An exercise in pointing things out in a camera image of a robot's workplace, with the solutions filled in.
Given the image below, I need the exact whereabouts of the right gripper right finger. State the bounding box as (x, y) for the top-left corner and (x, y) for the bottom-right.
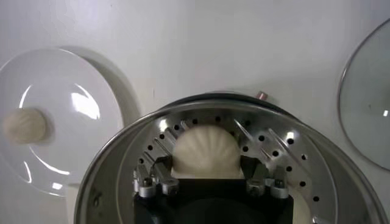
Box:
(239, 155), (290, 199)

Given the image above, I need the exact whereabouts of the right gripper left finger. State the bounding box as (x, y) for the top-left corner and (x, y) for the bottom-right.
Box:
(132, 155), (180, 199)

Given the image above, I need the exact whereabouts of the white steamed baozi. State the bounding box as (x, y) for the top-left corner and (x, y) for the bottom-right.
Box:
(170, 125), (244, 180)
(291, 187), (313, 224)
(1, 108), (49, 145)

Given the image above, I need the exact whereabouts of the round glass pot lid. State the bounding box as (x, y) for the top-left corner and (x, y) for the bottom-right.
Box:
(337, 18), (390, 171)

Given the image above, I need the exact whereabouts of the perforated steel steamer basket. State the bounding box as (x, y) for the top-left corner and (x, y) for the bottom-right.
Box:
(74, 99), (390, 224)

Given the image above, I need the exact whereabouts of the large white round plate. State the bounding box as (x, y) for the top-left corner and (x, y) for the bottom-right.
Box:
(0, 47), (125, 197)

